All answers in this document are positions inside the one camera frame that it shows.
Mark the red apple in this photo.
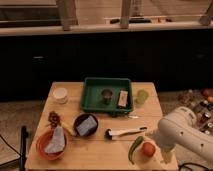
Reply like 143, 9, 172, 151
141, 142, 156, 157

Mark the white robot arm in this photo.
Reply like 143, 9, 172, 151
146, 106, 213, 163

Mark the green plastic cup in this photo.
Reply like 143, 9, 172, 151
135, 90, 149, 106

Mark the white paper cup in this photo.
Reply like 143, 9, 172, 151
52, 87, 68, 104

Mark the green plastic tray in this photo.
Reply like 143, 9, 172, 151
80, 77, 134, 115

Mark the beige sponge block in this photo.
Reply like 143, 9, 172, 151
118, 90, 128, 107

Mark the blue grey sponge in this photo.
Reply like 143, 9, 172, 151
77, 116, 97, 136

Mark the small silver utensil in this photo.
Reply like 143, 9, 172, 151
127, 115, 139, 119

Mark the dark bowl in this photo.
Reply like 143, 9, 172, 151
73, 114, 98, 136

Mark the black white brush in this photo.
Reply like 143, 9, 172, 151
104, 127, 147, 140

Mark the yellow banana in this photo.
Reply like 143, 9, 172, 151
61, 122, 76, 136

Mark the brown grape bunch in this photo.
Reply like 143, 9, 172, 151
48, 111, 60, 128

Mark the green chili pepper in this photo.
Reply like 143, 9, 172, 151
128, 136, 144, 165

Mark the grey cloth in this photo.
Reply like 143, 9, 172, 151
44, 126, 65, 154

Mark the orange bowl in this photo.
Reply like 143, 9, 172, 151
36, 130, 65, 161

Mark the black cable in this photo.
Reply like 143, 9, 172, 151
178, 162, 213, 171

